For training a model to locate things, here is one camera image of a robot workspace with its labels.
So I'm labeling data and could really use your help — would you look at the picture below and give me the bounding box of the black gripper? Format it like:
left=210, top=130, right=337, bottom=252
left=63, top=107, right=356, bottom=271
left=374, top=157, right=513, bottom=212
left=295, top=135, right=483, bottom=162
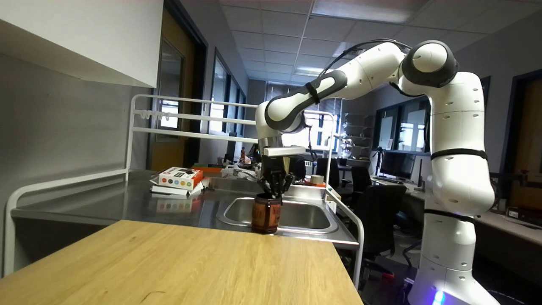
left=256, top=156, right=296, bottom=200

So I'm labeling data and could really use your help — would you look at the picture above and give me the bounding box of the brown mug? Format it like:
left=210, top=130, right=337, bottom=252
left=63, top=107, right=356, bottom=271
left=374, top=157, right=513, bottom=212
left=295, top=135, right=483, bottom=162
left=249, top=193, right=285, bottom=235

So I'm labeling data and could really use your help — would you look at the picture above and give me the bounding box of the red and white box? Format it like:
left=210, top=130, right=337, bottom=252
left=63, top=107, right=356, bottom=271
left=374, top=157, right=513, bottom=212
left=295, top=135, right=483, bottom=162
left=156, top=166, right=207, bottom=191

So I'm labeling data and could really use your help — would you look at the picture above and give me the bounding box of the white book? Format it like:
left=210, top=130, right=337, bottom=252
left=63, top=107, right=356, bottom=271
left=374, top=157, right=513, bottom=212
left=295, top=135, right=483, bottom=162
left=147, top=178, right=213, bottom=198

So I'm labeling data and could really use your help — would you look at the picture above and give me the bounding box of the black office chair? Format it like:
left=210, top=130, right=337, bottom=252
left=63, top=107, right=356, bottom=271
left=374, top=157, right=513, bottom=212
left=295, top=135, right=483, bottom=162
left=347, top=181, right=410, bottom=264

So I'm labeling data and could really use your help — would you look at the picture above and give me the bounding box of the computer monitor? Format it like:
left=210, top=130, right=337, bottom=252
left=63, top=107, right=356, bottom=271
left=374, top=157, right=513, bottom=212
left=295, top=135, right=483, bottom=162
left=376, top=147, right=420, bottom=183

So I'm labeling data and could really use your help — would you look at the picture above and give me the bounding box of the ceiling light panel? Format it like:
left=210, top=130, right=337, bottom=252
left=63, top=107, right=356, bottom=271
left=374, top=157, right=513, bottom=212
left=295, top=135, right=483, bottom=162
left=308, top=0, right=432, bottom=25

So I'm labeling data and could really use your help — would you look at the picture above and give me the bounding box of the office desk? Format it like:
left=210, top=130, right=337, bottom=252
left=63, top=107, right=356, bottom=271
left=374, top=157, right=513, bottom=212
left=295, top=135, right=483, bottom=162
left=473, top=207, right=542, bottom=286

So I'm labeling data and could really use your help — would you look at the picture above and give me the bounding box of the dark framed office door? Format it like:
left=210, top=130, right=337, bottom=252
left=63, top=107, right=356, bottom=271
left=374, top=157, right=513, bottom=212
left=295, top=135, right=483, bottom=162
left=501, top=68, right=542, bottom=229

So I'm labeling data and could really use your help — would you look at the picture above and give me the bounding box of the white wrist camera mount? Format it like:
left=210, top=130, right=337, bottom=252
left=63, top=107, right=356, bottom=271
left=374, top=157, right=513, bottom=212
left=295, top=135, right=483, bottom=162
left=261, top=144, right=310, bottom=161

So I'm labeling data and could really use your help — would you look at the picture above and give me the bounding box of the steel sink unit white frame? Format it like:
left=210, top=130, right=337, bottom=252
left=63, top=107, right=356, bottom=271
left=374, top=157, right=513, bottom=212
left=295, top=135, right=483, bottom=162
left=2, top=91, right=366, bottom=291

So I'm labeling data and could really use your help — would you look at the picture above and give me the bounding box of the wooden door dark frame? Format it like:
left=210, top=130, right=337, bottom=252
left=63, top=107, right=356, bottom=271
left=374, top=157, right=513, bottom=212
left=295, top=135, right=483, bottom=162
left=146, top=0, right=208, bottom=174

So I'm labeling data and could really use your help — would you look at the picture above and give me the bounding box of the white wall cabinet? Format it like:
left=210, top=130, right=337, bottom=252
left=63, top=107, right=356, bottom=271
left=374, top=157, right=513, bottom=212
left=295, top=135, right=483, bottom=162
left=0, top=0, right=166, bottom=90

